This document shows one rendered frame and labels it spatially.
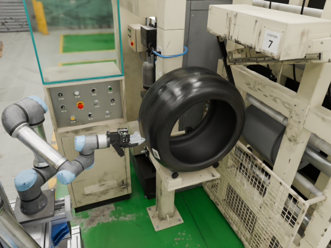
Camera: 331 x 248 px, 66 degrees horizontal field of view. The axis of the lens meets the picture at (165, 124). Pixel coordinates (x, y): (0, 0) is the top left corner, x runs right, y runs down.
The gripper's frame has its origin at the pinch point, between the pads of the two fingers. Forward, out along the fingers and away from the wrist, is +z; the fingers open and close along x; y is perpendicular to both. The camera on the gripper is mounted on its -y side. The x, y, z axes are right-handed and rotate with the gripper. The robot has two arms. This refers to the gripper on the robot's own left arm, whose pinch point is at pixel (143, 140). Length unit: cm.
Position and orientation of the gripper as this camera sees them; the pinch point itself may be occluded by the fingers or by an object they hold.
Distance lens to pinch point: 140.6
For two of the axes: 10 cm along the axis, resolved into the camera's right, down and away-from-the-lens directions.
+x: -3.6, -4.8, 8.0
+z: 9.2, -0.7, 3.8
